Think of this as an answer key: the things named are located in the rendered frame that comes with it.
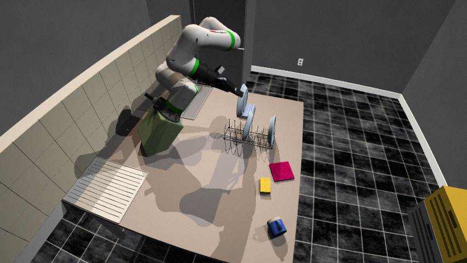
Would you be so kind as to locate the white ribbed draining mat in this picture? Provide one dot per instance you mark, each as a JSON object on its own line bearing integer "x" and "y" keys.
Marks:
{"x": 106, "y": 188}

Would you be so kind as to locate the blue and white checkered towel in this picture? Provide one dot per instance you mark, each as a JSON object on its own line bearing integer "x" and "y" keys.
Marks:
{"x": 249, "y": 107}

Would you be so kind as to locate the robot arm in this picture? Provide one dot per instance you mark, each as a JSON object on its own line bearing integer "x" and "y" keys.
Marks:
{"x": 180, "y": 61}

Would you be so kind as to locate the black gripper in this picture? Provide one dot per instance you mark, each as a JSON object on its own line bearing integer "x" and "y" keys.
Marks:
{"x": 221, "y": 83}

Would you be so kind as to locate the dark pink square coaster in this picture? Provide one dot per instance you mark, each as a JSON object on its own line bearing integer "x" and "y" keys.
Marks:
{"x": 281, "y": 171}

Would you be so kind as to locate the yellow sponge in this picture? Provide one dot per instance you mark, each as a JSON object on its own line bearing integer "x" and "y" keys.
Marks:
{"x": 265, "y": 186}

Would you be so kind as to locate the beige tiled wall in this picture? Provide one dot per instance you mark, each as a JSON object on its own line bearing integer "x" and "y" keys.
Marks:
{"x": 44, "y": 154}

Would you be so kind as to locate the grey ribbed sink drainer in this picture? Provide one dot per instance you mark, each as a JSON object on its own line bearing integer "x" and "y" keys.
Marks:
{"x": 193, "y": 108}

